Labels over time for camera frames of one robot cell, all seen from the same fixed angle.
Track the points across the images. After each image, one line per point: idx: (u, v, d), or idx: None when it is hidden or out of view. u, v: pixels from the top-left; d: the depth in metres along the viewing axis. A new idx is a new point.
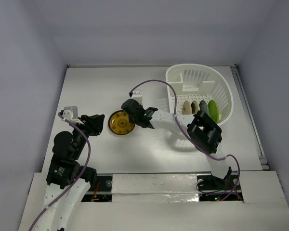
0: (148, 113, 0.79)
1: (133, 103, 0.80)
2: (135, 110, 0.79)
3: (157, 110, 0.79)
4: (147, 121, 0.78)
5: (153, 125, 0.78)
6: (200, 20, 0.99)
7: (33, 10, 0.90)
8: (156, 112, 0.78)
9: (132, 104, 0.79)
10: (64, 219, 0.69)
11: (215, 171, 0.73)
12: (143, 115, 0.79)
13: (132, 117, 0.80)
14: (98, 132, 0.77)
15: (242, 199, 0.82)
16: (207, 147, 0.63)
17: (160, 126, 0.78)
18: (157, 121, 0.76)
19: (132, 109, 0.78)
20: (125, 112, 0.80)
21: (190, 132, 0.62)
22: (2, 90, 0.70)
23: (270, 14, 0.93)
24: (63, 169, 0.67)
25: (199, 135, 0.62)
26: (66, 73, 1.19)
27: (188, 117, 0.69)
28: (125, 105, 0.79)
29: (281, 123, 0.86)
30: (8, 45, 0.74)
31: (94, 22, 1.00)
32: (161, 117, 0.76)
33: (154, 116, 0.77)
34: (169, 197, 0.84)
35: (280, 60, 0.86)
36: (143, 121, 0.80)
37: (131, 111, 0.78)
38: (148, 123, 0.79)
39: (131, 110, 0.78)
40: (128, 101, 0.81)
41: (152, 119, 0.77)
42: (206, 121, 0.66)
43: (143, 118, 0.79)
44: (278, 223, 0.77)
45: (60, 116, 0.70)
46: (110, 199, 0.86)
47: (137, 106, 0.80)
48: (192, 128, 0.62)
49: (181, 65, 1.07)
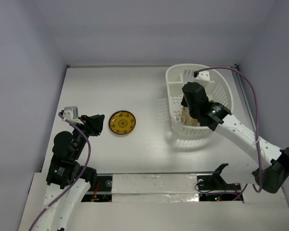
0: (216, 110, 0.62)
1: (201, 91, 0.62)
2: (200, 100, 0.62)
3: (231, 115, 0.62)
4: (212, 120, 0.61)
5: (219, 129, 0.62)
6: (200, 20, 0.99)
7: (33, 10, 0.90)
8: (230, 117, 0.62)
9: (200, 92, 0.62)
10: (64, 220, 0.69)
11: (227, 175, 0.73)
12: (210, 111, 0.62)
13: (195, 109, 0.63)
14: (99, 132, 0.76)
15: (243, 199, 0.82)
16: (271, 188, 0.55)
17: (227, 135, 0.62)
18: (227, 130, 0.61)
19: (197, 98, 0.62)
20: (187, 99, 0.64)
21: (273, 171, 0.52)
22: (2, 90, 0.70)
23: (270, 14, 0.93)
24: (63, 169, 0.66)
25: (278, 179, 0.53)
26: (66, 73, 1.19)
27: (273, 149, 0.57)
28: (190, 88, 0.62)
29: (281, 122, 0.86)
30: (8, 44, 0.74)
31: (94, 22, 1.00)
32: (235, 128, 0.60)
33: (227, 122, 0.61)
34: (169, 197, 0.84)
35: (280, 60, 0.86)
36: (205, 118, 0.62)
37: (195, 100, 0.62)
38: (211, 122, 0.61)
39: (195, 98, 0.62)
40: (194, 85, 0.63)
41: (223, 125, 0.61)
42: None
43: (209, 115, 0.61)
44: (279, 223, 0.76)
45: (60, 116, 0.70)
46: (110, 199, 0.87)
47: (203, 96, 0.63)
48: (277, 169, 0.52)
49: (181, 65, 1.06)
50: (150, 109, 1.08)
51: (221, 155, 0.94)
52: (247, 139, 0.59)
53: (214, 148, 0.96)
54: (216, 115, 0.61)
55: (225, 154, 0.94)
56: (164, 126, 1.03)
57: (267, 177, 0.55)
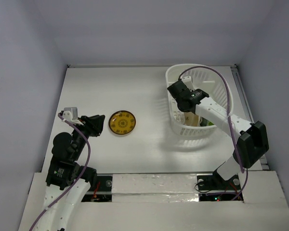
0: (196, 95, 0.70)
1: (180, 83, 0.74)
2: (180, 90, 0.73)
3: (208, 98, 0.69)
4: (191, 103, 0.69)
5: (198, 111, 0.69)
6: (200, 20, 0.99)
7: (33, 10, 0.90)
8: (206, 99, 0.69)
9: (179, 83, 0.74)
10: (64, 220, 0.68)
11: (222, 172, 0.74)
12: (190, 96, 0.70)
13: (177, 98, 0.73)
14: (98, 133, 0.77)
15: (242, 199, 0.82)
16: (246, 161, 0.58)
17: (206, 116, 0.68)
18: (204, 110, 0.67)
19: (177, 88, 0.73)
20: (171, 94, 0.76)
21: (242, 141, 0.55)
22: (2, 90, 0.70)
23: (270, 14, 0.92)
24: (62, 170, 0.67)
25: (247, 147, 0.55)
26: (66, 72, 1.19)
27: (244, 123, 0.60)
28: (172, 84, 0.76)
29: (281, 123, 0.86)
30: (8, 46, 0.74)
31: (94, 22, 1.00)
32: (210, 107, 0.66)
33: (203, 103, 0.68)
34: (169, 197, 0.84)
35: (280, 59, 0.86)
36: (186, 102, 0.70)
37: (176, 91, 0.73)
38: (191, 106, 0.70)
39: (176, 89, 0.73)
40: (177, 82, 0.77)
41: (200, 105, 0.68)
42: (261, 135, 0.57)
43: (189, 98, 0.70)
44: (279, 223, 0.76)
45: (60, 117, 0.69)
46: (110, 199, 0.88)
47: (183, 87, 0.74)
48: (246, 137, 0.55)
49: (181, 65, 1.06)
50: (150, 109, 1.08)
51: (221, 155, 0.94)
52: (220, 114, 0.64)
53: (214, 148, 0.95)
54: (196, 98, 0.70)
55: (225, 154, 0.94)
56: (164, 126, 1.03)
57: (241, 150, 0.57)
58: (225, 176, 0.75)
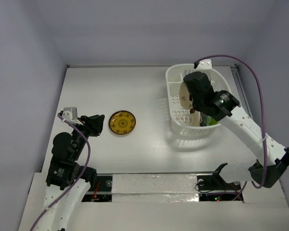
0: (224, 99, 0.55)
1: (204, 78, 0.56)
2: (203, 88, 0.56)
3: (239, 108, 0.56)
4: (219, 110, 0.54)
5: (224, 121, 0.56)
6: (200, 20, 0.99)
7: (33, 10, 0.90)
8: (237, 110, 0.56)
9: (203, 79, 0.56)
10: (64, 220, 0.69)
11: (225, 173, 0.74)
12: (217, 101, 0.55)
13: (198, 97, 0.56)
14: (98, 132, 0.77)
15: (242, 199, 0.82)
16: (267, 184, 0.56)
17: (232, 129, 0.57)
18: (233, 125, 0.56)
19: (200, 86, 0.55)
20: (189, 89, 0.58)
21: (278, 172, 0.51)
22: (2, 90, 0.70)
23: (270, 14, 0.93)
24: (63, 170, 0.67)
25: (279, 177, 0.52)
26: (66, 72, 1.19)
27: (279, 148, 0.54)
28: (191, 77, 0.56)
29: (281, 123, 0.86)
30: (8, 46, 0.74)
31: (94, 22, 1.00)
32: (243, 123, 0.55)
33: (234, 115, 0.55)
34: (169, 197, 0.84)
35: (280, 60, 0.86)
36: (212, 108, 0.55)
37: (197, 89, 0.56)
38: (217, 113, 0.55)
39: (198, 87, 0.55)
40: (197, 74, 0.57)
41: (231, 118, 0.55)
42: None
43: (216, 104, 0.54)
44: (279, 223, 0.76)
45: (60, 117, 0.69)
46: (110, 199, 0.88)
47: (207, 83, 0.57)
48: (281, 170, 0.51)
49: (181, 65, 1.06)
50: (150, 109, 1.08)
51: (222, 155, 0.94)
52: (255, 135, 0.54)
53: (214, 148, 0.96)
54: (224, 105, 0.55)
55: (224, 154, 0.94)
56: (164, 126, 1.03)
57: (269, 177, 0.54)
58: (225, 177, 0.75)
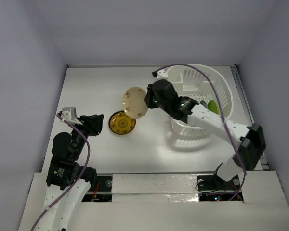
0: (185, 103, 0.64)
1: (170, 87, 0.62)
2: (170, 96, 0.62)
3: (199, 106, 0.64)
4: (183, 114, 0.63)
5: (189, 120, 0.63)
6: (200, 20, 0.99)
7: (33, 10, 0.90)
8: (197, 108, 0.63)
9: (169, 88, 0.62)
10: (65, 220, 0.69)
11: (223, 172, 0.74)
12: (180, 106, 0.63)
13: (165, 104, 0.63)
14: (98, 132, 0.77)
15: (242, 199, 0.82)
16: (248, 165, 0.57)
17: (199, 124, 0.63)
18: (197, 120, 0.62)
19: (167, 95, 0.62)
20: (157, 96, 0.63)
21: (244, 147, 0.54)
22: (2, 90, 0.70)
23: (270, 14, 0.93)
24: (63, 170, 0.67)
25: (249, 153, 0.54)
26: (67, 72, 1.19)
27: (241, 127, 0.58)
28: (159, 86, 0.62)
29: (281, 123, 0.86)
30: (8, 46, 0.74)
31: (94, 22, 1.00)
32: (204, 116, 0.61)
33: (195, 112, 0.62)
34: (169, 197, 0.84)
35: (280, 60, 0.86)
36: (177, 113, 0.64)
37: (164, 97, 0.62)
38: (182, 116, 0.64)
39: (165, 96, 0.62)
40: (164, 82, 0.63)
41: (192, 116, 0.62)
42: (259, 137, 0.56)
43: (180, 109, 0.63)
44: (279, 223, 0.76)
45: (59, 117, 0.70)
46: (110, 199, 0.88)
47: (173, 91, 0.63)
48: (247, 144, 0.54)
49: (181, 65, 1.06)
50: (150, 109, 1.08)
51: (222, 155, 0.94)
52: (216, 122, 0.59)
53: (214, 148, 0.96)
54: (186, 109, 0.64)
55: (224, 154, 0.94)
56: (164, 126, 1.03)
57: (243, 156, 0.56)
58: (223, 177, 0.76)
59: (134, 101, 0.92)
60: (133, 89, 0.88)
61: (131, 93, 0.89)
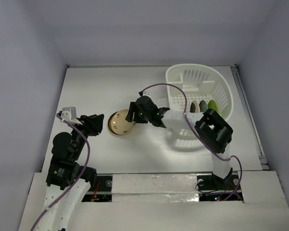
0: (161, 112, 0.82)
1: (148, 101, 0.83)
2: (149, 108, 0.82)
3: (170, 110, 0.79)
4: (159, 120, 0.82)
5: (164, 122, 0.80)
6: (200, 19, 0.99)
7: (33, 10, 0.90)
8: (168, 111, 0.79)
9: (147, 102, 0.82)
10: (65, 220, 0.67)
11: (217, 169, 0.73)
12: (156, 114, 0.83)
13: (146, 114, 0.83)
14: (98, 132, 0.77)
15: (242, 198, 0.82)
16: (216, 147, 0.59)
17: (172, 123, 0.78)
18: (168, 120, 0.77)
19: (146, 107, 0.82)
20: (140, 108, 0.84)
21: (200, 129, 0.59)
22: (2, 90, 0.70)
23: (270, 14, 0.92)
24: (63, 170, 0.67)
25: (207, 134, 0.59)
26: (66, 72, 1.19)
27: (198, 115, 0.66)
28: (140, 101, 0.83)
29: (281, 123, 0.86)
30: (8, 45, 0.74)
31: (94, 22, 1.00)
32: (172, 115, 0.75)
33: (166, 115, 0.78)
34: (169, 197, 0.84)
35: (280, 59, 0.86)
36: (157, 121, 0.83)
37: (145, 109, 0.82)
38: (160, 123, 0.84)
39: (146, 107, 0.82)
40: (144, 98, 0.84)
41: (164, 118, 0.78)
42: (215, 119, 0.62)
43: (156, 117, 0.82)
44: (279, 223, 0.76)
45: (59, 117, 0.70)
46: (110, 199, 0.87)
47: (151, 104, 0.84)
48: (201, 125, 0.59)
49: (180, 65, 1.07)
50: None
51: None
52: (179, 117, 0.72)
53: None
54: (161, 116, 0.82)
55: None
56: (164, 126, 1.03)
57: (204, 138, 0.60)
58: (219, 177, 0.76)
59: (123, 121, 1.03)
60: (125, 110, 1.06)
61: (121, 114, 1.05)
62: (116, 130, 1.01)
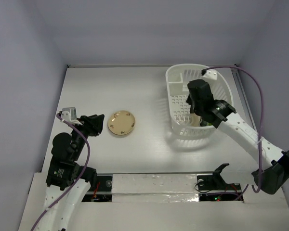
0: (221, 107, 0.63)
1: (205, 86, 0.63)
2: (204, 96, 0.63)
3: (236, 114, 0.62)
4: (216, 117, 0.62)
5: (221, 126, 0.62)
6: (200, 19, 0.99)
7: (33, 10, 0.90)
8: (233, 116, 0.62)
9: (204, 87, 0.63)
10: (65, 220, 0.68)
11: (227, 175, 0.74)
12: (214, 109, 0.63)
13: (199, 104, 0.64)
14: (98, 132, 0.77)
15: (242, 198, 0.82)
16: (270, 189, 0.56)
17: (229, 134, 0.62)
18: (229, 127, 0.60)
19: (202, 93, 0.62)
20: (191, 96, 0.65)
21: (274, 173, 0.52)
22: (1, 90, 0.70)
23: (270, 13, 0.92)
24: (62, 170, 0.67)
25: (277, 181, 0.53)
26: (66, 73, 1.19)
27: (275, 151, 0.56)
28: (195, 85, 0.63)
29: (282, 122, 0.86)
30: (8, 46, 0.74)
31: (94, 22, 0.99)
32: (238, 125, 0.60)
33: (230, 119, 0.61)
34: (169, 197, 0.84)
35: (280, 59, 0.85)
36: (209, 115, 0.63)
37: (199, 96, 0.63)
38: (214, 119, 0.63)
39: (200, 94, 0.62)
40: (201, 83, 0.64)
41: (227, 122, 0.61)
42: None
43: (213, 111, 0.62)
44: (279, 223, 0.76)
45: (59, 117, 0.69)
46: (110, 199, 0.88)
47: (208, 92, 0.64)
48: (277, 170, 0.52)
49: (180, 65, 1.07)
50: (150, 109, 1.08)
51: (222, 155, 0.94)
52: (250, 138, 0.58)
53: (214, 148, 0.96)
54: (220, 112, 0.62)
55: (225, 154, 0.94)
56: (164, 126, 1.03)
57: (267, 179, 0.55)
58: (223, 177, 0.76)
59: (121, 121, 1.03)
60: (123, 111, 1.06)
61: (119, 114, 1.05)
62: (113, 129, 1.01)
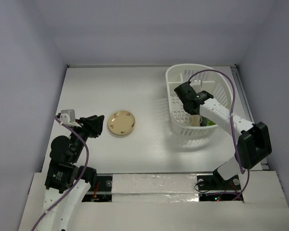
0: (201, 96, 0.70)
1: (187, 85, 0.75)
2: (186, 92, 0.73)
3: (213, 99, 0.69)
4: (196, 103, 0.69)
5: (202, 110, 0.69)
6: (200, 19, 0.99)
7: (33, 10, 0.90)
8: (211, 100, 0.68)
9: (185, 85, 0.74)
10: (64, 220, 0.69)
11: (223, 170, 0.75)
12: (195, 97, 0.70)
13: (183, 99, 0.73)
14: (97, 134, 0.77)
15: (242, 198, 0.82)
16: (247, 163, 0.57)
17: (209, 116, 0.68)
18: (207, 110, 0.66)
19: (184, 89, 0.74)
20: (178, 95, 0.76)
21: (242, 139, 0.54)
22: (1, 90, 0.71)
23: (270, 14, 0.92)
24: (61, 173, 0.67)
25: (248, 148, 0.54)
26: (66, 73, 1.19)
27: (246, 123, 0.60)
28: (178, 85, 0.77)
29: (281, 122, 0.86)
30: (8, 46, 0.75)
31: (94, 22, 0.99)
32: (214, 107, 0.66)
33: (207, 103, 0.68)
34: (169, 197, 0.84)
35: (280, 59, 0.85)
36: (191, 103, 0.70)
37: (182, 93, 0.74)
38: (195, 107, 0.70)
39: (182, 90, 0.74)
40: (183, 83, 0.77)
41: (203, 106, 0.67)
42: (263, 136, 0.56)
43: (193, 99, 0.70)
44: (279, 223, 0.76)
45: (58, 120, 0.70)
46: (110, 199, 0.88)
47: (190, 88, 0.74)
48: (246, 137, 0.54)
49: (180, 65, 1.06)
50: (150, 108, 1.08)
51: (221, 155, 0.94)
52: (223, 115, 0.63)
53: (214, 148, 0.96)
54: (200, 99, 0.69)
55: (225, 154, 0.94)
56: (164, 126, 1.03)
57: (242, 150, 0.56)
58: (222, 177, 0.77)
59: (121, 121, 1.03)
60: (123, 111, 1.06)
61: (119, 114, 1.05)
62: (112, 129, 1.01)
